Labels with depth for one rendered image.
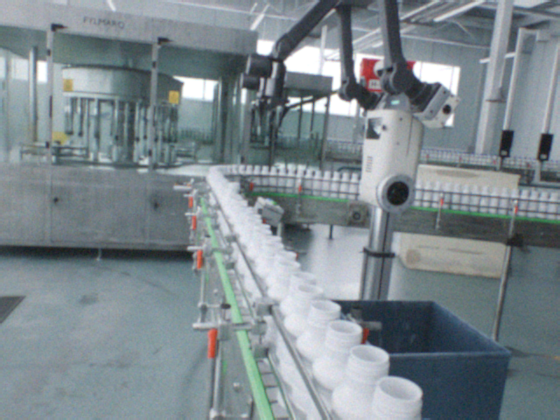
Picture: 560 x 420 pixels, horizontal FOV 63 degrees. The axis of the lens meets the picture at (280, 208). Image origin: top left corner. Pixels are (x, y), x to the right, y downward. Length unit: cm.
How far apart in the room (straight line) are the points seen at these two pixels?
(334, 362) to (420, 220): 261
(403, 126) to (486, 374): 99
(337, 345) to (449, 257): 511
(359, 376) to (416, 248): 505
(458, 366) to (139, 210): 394
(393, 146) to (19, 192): 378
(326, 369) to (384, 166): 135
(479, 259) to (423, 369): 469
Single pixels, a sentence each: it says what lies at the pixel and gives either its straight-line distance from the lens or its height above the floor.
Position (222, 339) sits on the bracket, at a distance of 69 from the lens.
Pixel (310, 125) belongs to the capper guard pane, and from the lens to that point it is 677.
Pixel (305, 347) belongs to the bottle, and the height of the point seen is 112.
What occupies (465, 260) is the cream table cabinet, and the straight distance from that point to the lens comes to 564.
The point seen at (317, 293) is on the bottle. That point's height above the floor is 116.
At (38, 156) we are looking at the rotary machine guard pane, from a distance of 480.
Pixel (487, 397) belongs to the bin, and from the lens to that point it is 115.
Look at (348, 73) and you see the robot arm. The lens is 205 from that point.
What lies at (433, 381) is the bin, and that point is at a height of 89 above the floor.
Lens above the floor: 136
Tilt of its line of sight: 9 degrees down
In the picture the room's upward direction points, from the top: 5 degrees clockwise
